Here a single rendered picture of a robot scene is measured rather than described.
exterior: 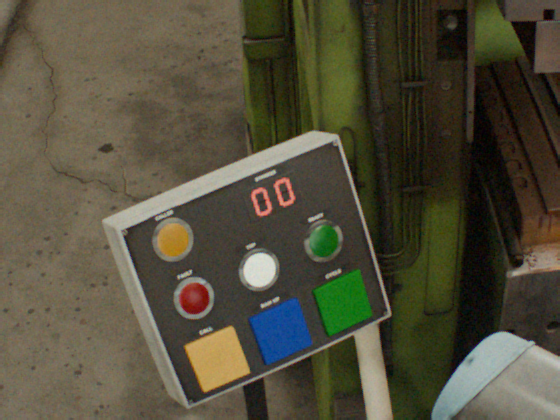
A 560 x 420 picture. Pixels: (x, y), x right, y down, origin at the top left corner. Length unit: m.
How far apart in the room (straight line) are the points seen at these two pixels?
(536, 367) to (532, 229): 0.85
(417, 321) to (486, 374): 1.15
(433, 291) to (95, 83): 2.00
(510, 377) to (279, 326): 0.65
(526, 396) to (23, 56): 3.29
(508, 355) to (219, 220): 0.64
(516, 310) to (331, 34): 0.56
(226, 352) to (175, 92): 2.23
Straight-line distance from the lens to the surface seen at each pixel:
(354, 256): 1.71
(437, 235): 2.07
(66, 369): 3.02
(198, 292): 1.62
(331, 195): 1.68
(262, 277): 1.65
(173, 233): 1.59
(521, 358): 1.09
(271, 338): 1.67
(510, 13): 1.63
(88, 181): 3.53
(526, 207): 1.91
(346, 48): 1.79
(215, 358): 1.64
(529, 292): 1.93
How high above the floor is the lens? 2.26
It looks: 43 degrees down
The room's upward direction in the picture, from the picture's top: 4 degrees counter-clockwise
